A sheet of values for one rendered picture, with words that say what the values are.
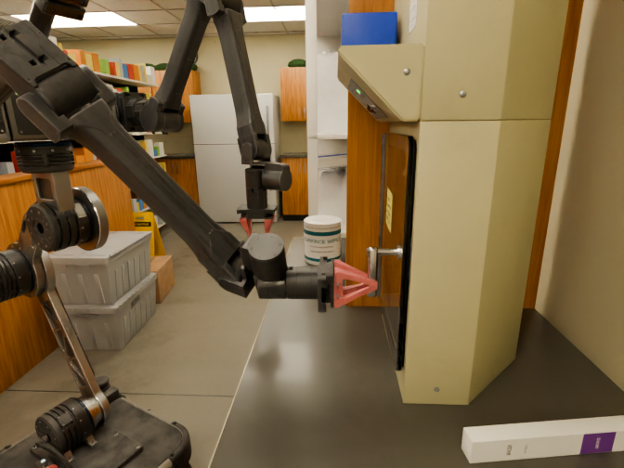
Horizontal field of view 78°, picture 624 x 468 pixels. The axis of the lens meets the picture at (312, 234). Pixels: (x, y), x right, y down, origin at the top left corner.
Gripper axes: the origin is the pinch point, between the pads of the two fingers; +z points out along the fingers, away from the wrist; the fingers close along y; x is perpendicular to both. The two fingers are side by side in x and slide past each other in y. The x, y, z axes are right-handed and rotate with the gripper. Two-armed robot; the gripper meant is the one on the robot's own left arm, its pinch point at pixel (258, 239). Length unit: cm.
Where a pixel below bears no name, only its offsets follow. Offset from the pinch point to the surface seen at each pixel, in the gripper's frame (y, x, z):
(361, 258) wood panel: 28.3, -9.1, 2.2
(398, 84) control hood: 30, -46, -37
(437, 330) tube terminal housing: 38, -46, 1
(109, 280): -116, 108, 61
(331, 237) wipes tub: 20.1, 21.2, 5.7
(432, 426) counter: 37, -51, 15
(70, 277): -140, 107, 59
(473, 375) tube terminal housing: 45, -46, 10
